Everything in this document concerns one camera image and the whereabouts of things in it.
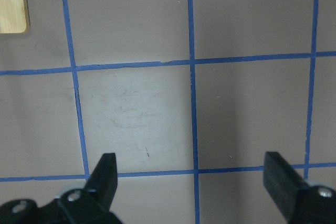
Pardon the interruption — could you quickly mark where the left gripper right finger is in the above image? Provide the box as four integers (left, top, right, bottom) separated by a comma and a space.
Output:
263, 152, 310, 221

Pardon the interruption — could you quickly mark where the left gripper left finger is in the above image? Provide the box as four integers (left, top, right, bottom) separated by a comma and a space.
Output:
83, 153, 117, 210

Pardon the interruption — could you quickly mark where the wooden cup rack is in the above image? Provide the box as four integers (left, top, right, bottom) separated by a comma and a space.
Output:
1, 0, 30, 34

